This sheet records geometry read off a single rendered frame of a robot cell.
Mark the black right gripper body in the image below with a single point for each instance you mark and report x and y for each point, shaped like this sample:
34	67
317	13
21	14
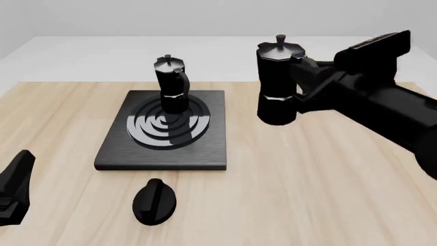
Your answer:
319	96

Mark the flat black stove plate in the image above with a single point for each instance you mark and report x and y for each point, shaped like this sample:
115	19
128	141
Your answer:
205	153

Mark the black moka pot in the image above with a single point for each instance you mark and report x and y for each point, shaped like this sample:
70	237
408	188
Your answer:
274	82
172	87

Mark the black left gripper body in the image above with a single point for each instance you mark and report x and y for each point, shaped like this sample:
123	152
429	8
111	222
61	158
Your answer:
10	212

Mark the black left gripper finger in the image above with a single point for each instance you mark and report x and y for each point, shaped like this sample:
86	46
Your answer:
21	174

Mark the round black stove knob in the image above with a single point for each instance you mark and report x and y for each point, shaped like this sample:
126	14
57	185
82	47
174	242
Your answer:
153	205

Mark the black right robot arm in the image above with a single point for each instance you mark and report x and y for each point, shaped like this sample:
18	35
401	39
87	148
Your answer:
392	115

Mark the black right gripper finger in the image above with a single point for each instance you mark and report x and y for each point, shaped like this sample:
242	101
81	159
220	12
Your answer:
307	71

